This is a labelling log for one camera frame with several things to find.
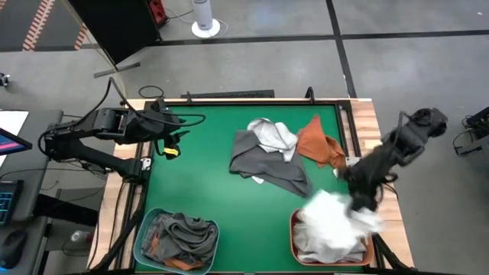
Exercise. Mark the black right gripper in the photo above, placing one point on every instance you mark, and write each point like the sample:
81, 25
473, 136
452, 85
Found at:
364, 179

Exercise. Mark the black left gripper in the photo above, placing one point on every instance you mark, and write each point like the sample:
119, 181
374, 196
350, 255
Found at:
166, 122

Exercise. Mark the plain white towel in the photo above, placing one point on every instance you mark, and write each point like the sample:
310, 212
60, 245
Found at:
328, 225

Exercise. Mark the dark grey plaid towel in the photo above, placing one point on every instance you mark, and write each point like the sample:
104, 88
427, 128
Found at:
153, 229

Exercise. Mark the dark grey waffle towel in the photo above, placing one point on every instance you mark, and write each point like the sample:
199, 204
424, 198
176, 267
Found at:
267, 168

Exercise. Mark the light grey waffle towel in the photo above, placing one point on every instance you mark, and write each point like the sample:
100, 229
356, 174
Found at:
271, 133

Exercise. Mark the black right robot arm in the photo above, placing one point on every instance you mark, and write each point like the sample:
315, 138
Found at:
412, 137

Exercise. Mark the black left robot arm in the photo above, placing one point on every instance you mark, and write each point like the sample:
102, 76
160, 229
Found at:
95, 124

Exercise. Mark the orange plastic basket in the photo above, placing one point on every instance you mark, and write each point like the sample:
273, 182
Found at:
292, 244

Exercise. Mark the teal plastic basket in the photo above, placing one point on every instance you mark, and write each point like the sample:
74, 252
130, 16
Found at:
137, 237

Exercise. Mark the small white tag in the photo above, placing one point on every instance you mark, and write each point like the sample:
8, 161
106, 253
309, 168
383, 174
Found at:
335, 172

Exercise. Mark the black floor strip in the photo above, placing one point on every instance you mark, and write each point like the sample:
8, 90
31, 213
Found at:
229, 94

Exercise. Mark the black desk crossbar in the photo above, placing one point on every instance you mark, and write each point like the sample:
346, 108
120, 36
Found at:
65, 210

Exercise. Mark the white cylindrical tower fan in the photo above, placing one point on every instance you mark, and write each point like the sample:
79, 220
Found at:
204, 17

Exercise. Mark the black partition board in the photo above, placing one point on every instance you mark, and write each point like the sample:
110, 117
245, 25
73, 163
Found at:
114, 26

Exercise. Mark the clear plastic bottle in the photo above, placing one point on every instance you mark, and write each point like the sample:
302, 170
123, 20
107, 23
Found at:
80, 237

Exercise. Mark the grey desk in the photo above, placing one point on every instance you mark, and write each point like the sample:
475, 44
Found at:
42, 160

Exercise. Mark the red power box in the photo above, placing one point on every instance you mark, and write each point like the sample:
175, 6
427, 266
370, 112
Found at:
157, 9

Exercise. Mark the computer monitor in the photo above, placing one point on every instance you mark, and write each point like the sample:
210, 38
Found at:
11, 142

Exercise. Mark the white paper sheet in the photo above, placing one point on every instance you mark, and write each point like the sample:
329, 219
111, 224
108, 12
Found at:
11, 120

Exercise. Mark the small grey floor device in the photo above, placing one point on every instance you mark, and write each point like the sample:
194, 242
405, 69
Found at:
4, 79

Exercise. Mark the black computer mouse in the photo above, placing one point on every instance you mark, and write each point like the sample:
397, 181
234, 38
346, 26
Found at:
13, 248

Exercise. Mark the black metal table frame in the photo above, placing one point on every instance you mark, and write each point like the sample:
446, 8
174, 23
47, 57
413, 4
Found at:
248, 102

